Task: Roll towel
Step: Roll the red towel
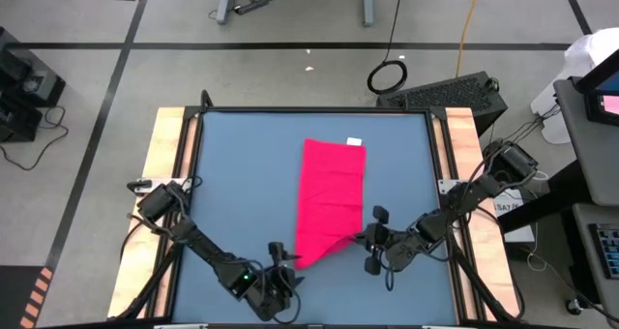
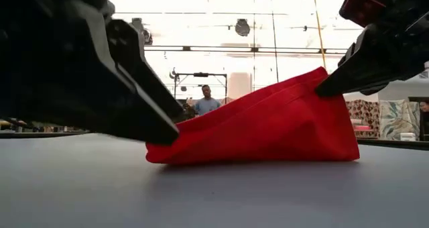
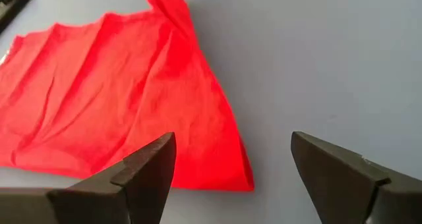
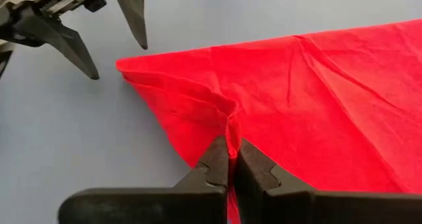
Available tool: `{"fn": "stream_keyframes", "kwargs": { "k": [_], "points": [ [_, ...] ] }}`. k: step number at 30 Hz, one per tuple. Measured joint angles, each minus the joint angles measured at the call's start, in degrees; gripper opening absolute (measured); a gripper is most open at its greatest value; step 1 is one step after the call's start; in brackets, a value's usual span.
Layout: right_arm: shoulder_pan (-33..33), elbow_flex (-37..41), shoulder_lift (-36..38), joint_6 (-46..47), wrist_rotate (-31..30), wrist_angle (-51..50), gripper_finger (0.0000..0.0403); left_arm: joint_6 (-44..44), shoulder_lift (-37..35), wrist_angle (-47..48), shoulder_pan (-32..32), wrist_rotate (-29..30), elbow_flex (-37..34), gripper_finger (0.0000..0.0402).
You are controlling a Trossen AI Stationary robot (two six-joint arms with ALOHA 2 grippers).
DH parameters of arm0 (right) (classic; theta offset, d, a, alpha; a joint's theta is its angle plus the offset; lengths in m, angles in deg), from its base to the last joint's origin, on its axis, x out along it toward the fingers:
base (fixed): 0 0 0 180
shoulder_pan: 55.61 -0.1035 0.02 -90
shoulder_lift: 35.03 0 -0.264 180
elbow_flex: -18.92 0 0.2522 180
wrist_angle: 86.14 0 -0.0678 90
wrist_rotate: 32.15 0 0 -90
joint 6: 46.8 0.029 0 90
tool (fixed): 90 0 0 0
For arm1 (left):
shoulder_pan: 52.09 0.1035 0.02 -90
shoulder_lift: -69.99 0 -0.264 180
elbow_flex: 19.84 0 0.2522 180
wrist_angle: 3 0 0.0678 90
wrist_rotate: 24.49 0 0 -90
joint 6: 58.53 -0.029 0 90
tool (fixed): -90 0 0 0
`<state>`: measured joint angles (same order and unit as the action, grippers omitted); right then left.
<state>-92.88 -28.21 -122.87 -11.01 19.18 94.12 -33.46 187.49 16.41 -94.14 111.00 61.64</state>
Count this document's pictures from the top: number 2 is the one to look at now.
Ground red towel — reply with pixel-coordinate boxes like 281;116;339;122
145;66;361;165

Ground floral green fabric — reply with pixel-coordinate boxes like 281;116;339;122
378;99;421;141

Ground black ceiling cord reel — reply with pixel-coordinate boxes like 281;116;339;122
234;18;251;38
131;17;154;46

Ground black hanging cable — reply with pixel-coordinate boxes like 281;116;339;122
269;0;280;83

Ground brown patterned fabric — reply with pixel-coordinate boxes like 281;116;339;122
345;99;381;140

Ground long ceiling light bar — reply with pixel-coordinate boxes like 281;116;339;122
143;45;349;54

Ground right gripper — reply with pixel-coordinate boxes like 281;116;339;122
315;0;429;95

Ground dark cabinet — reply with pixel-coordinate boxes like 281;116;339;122
408;96;429;142

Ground white pillar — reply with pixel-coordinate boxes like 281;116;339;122
229;72;253;100

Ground yellow hanging cable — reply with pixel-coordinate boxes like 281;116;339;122
310;0;328;70

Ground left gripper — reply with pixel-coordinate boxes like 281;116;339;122
0;0;179;145

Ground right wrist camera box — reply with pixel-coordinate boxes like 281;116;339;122
339;0;389;28

